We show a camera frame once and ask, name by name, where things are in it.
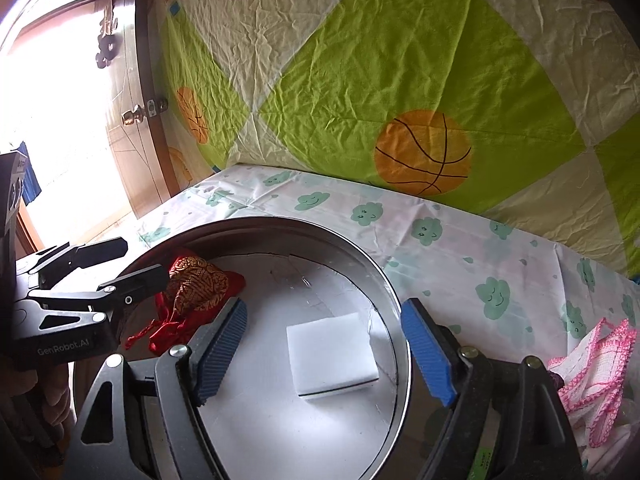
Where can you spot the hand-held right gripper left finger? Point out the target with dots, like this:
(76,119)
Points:
(222,347)

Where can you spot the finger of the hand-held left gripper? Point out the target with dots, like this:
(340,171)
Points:
(135,285)
(95,252)

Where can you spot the cloud print bedsheet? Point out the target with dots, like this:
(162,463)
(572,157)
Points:
(450,280)

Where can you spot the round metal tin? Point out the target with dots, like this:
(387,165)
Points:
(325,242)

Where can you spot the brass door knob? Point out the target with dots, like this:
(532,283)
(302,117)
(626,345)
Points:
(134,116)

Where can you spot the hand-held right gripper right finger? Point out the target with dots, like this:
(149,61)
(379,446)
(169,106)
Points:
(427,350)

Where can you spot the basketball print bedsheet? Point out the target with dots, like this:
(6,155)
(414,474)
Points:
(375,70)

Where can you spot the white sponge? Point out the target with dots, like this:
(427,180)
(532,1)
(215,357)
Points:
(332,355)

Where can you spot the dark door ornament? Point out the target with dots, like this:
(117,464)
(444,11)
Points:
(106,42)

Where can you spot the wooden door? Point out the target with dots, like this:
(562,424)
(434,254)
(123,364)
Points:
(145,170)

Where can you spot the white cloth with pink edging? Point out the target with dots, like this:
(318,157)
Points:
(595,365)

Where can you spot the blue hanging cloth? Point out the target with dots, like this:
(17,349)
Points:
(29,170)

